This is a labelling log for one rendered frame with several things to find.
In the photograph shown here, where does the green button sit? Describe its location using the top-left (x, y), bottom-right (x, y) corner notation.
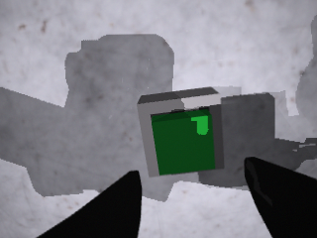
top-left (137, 86), bottom-right (225, 178)

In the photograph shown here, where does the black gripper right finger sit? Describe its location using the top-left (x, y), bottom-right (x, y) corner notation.
top-left (244, 157), bottom-right (317, 238)

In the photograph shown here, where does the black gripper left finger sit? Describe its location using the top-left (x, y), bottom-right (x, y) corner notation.
top-left (37, 171), bottom-right (142, 238)

